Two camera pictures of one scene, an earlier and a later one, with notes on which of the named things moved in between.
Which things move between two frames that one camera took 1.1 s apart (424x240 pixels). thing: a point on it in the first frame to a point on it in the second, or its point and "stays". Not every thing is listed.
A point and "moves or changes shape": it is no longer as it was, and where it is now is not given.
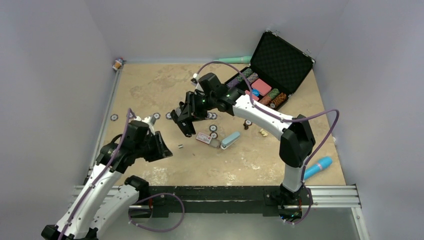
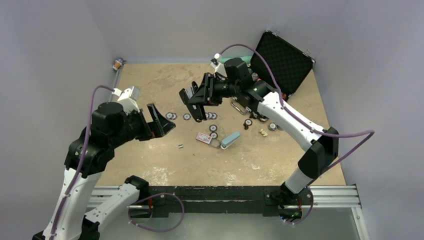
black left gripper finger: [163, 151] to [161, 125]
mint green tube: [246, 59] stays
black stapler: [186, 126] moves or changes shape
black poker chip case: [277, 68] stays
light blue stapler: [229, 140] stays
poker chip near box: [214, 135] stays
